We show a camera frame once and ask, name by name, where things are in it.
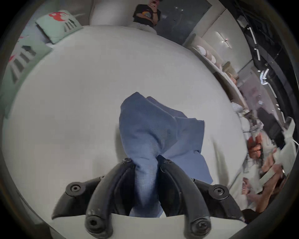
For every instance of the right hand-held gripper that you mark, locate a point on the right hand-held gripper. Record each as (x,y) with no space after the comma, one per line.
(288,144)

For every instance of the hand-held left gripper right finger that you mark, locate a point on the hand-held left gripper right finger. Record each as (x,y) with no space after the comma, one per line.
(186,196)

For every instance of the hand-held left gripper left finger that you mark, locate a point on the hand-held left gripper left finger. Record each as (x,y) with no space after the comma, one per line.
(102,200)

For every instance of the blue shirt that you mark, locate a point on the blue shirt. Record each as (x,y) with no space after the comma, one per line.
(149,130)

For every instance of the person's right forearm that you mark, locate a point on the person's right forearm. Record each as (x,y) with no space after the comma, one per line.
(261,200)

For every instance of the person's right hand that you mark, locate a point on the person's right hand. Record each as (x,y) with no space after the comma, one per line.
(275,177)

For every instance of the bed with white sheet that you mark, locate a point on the bed with white sheet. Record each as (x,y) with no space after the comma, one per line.
(93,81)

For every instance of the pale green pillow red print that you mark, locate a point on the pale green pillow red print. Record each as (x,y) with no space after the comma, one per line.
(59,24)
(21,63)

